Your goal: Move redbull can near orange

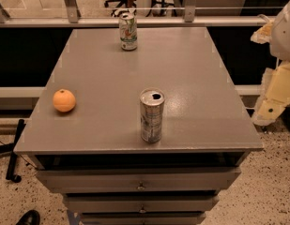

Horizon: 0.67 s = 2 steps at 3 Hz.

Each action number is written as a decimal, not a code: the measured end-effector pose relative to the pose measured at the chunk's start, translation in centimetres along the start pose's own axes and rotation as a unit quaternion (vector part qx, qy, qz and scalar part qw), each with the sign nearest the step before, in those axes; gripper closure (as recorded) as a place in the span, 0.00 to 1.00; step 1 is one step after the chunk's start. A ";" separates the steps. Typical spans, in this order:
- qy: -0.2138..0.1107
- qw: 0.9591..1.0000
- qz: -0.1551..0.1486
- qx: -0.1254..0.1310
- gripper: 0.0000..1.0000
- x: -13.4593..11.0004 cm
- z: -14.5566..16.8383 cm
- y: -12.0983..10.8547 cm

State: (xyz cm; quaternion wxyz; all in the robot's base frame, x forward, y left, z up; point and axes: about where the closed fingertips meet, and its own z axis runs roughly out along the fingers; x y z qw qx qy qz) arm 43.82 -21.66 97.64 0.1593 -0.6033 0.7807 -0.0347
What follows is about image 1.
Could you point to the grey drawer cabinet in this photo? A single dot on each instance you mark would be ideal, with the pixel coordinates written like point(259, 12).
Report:
point(204, 122)

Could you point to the grey middle drawer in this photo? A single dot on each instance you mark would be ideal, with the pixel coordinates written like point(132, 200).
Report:
point(142, 203)

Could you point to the black stand leg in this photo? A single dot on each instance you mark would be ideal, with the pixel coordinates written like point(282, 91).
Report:
point(9, 148)

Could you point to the black shoe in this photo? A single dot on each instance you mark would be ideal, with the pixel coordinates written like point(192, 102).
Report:
point(32, 217)

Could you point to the silver redbull can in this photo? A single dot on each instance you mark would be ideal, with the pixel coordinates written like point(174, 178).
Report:
point(151, 109)

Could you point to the white green soda can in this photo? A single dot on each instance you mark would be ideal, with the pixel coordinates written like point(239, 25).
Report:
point(128, 31)

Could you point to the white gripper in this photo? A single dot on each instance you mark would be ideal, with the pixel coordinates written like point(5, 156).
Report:
point(284, 35)

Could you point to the grey drawer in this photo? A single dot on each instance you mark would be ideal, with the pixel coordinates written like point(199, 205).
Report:
point(142, 203)
point(209, 178)
point(143, 219)

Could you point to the grey top drawer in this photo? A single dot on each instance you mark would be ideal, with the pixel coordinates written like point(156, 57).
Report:
point(209, 178)

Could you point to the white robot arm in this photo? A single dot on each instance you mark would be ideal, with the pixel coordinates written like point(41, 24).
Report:
point(279, 45)

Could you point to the orange fruit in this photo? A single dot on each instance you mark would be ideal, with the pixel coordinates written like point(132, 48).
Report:
point(64, 101)

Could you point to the grey bottom drawer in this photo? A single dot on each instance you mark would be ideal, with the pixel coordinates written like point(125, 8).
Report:
point(143, 219)

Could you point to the black office chair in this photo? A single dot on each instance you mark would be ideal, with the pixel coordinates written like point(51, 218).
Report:
point(156, 8)

